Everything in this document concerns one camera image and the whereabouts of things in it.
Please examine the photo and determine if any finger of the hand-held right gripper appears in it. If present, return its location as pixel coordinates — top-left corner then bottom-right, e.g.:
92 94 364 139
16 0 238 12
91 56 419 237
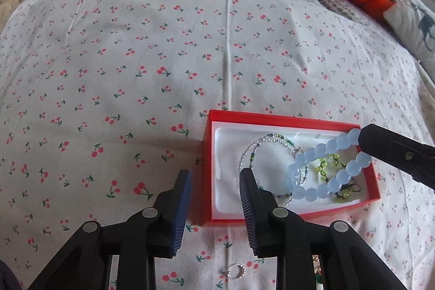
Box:
359 123 435 191

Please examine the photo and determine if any cherry print bedsheet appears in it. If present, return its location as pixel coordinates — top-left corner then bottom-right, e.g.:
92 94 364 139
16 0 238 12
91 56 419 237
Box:
0 0 435 290

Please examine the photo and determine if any deer print pillow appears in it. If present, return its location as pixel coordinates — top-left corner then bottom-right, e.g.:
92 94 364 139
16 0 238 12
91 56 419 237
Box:
383 0 435 69

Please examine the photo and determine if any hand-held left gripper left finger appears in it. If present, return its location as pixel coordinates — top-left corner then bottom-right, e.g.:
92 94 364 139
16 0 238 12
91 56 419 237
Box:
27 169 193 290

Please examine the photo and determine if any pale blue bead bracelet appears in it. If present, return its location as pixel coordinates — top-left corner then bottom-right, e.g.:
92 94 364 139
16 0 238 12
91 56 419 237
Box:
286 128 372 201

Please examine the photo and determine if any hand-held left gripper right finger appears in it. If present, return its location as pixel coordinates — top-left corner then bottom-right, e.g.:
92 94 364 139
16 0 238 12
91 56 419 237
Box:
239 168 409 290

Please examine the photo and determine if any red jewelry box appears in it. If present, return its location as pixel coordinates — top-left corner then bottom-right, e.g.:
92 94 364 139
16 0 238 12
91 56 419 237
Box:
200 109 381 227

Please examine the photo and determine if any clear bead necklace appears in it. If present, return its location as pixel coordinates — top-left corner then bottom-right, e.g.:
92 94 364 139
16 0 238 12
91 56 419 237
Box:
237 133 305 208

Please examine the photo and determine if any small silver ring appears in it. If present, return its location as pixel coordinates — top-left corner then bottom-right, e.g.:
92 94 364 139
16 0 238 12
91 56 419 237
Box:
225 263 246 279

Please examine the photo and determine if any yellow-green bead bracelet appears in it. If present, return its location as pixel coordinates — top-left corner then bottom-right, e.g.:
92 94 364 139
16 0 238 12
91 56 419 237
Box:
310 154 358 204

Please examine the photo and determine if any dark cloth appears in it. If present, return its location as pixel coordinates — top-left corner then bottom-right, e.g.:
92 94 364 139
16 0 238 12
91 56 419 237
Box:
0 259 23 290

